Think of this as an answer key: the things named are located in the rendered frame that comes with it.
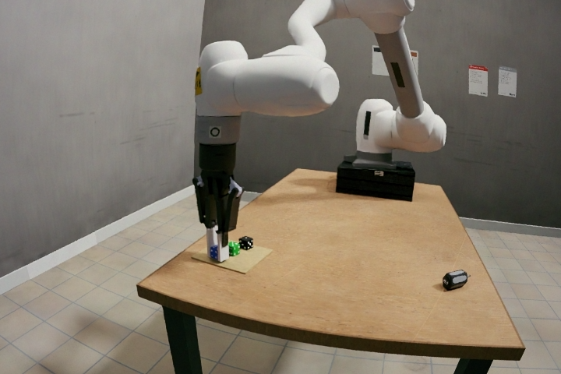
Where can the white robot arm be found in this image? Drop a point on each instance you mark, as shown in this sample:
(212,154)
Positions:
(293,81)

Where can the blue die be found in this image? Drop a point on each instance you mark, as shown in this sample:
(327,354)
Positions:
(213,252)

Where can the beige square mat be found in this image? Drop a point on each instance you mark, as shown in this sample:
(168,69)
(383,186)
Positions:
(241,263)

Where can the green die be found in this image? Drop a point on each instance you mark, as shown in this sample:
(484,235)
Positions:
(234,248)

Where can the black die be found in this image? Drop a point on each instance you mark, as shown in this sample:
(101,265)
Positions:
(246,243)

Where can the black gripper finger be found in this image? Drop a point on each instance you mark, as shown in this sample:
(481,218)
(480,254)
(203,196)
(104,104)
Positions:
(210,215)
(228,222)

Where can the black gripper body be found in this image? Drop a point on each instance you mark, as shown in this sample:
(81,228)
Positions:
(218,162)

